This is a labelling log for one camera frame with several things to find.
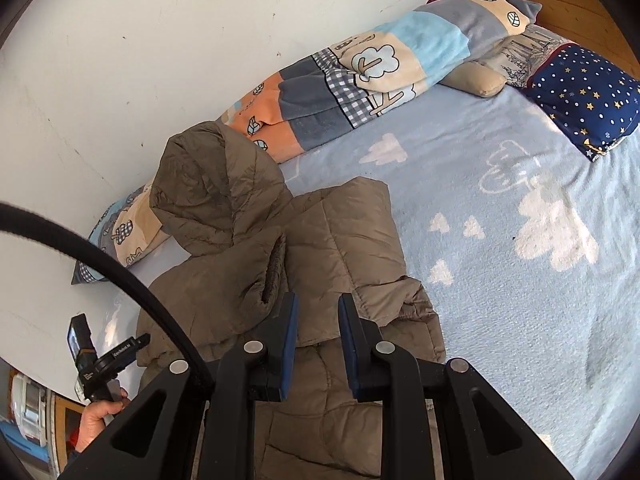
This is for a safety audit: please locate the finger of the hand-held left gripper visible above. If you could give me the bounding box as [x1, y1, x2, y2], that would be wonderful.
[114, 332, 152, 362]

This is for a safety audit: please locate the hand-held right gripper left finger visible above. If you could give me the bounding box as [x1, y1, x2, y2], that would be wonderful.
[60, 293, 300, 480]

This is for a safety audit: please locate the patchwork patterned pillow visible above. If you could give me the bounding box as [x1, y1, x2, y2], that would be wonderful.
[71, 0, 544, 286]

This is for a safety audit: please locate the beige pillow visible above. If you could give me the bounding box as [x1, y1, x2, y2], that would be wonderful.
[440, 57, 509, 99]

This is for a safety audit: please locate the black cable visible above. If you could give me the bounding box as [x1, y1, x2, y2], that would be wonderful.
[0, 202, 211, 391]

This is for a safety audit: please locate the person's left hand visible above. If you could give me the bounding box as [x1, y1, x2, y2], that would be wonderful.
[74, 386, 132, 453]

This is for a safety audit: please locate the wooden cabinet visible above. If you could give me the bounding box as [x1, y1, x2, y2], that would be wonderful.
[51, 394, 87, 461]

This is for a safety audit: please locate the navy star print pillow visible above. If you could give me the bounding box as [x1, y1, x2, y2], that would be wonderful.
[520, 42, 640, 163]

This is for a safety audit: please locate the light blue cloud-print bed sheet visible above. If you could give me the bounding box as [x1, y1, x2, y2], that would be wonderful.
[75, 80, 640, 480]

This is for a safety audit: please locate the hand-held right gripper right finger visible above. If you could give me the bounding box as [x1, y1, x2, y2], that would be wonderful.
[338, 293, 576, 480]

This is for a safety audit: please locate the tower print pillow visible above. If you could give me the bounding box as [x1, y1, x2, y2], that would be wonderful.
[482, 25, 577, 89]

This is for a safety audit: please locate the brown puffer jacket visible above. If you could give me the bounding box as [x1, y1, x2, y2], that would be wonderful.
[135, 121, 447, 479]

